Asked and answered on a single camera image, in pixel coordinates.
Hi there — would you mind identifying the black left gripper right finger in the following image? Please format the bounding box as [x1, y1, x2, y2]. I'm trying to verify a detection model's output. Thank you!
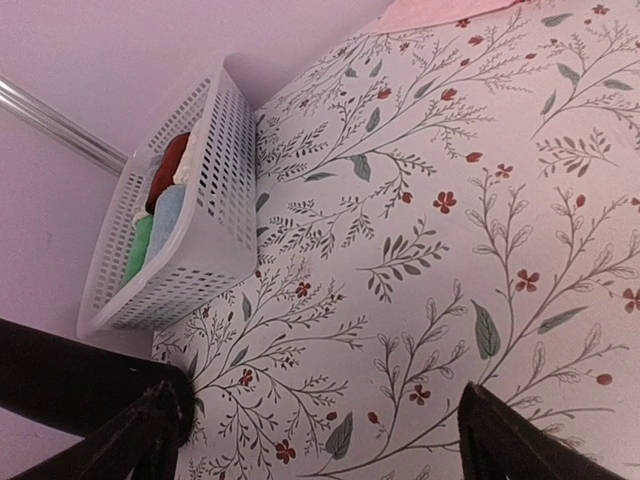
[457, 382, 620, 480]

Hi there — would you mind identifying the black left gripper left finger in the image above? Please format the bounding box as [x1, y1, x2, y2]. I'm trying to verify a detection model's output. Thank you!
[29, 381, 195, 479]

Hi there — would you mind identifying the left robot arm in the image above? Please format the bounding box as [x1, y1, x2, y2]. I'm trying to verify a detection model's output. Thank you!
[1, 320, 617, 479]

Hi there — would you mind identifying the green rolled towel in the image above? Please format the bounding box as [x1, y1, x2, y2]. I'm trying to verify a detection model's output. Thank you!
[120, 215, 153, 289]

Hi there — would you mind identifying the white plastic basket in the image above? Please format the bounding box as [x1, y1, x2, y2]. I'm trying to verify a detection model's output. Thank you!
[76, 60, 257, 338]

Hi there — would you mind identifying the light blue rolled towel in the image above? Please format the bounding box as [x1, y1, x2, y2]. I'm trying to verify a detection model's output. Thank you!
[145, 185, 186, 262]

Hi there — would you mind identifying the white rolled towel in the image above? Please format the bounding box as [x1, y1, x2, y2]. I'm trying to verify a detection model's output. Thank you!
[173, 133, 196, 185]

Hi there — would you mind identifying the grey rolled towel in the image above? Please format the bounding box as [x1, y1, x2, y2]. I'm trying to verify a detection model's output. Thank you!
[143, 154, 163, 182]

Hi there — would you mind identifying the red rolled towel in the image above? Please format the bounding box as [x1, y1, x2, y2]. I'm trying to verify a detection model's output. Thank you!
[145, 132, 190, 215]

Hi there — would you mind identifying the pink towel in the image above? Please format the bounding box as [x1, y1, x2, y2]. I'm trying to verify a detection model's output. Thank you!
[376, 0, 515, 33]

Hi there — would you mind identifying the left aluminium frame post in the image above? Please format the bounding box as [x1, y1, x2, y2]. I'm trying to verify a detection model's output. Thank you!
[1, 76, 127, 176]

